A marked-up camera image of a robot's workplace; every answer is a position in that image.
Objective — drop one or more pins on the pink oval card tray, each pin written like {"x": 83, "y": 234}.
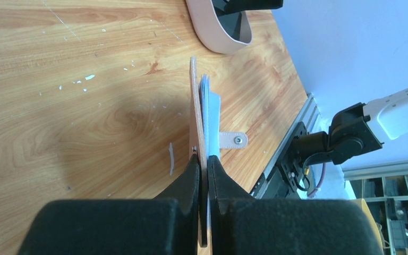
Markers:
{"x": 219, "y": 32}

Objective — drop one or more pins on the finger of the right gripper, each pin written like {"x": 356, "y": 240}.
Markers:
{"x": 234, "y": 6}

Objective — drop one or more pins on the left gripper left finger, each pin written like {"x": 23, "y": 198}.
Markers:
{"x": 165, "y": 224}

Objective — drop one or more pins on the yellow scoop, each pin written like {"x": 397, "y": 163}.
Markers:
{"x": 374, "y": 225}

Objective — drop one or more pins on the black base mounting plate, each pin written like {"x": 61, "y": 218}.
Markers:
{"x": 282, "y": 173}

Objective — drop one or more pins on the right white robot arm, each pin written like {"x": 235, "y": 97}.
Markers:
{"x": 353, "y": 57}

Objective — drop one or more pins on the metal parts shelf rack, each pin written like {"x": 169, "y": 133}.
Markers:
{"x": 384, "y": 188}

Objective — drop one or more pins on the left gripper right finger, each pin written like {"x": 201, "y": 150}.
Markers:
{"x": 241, "y": 224}

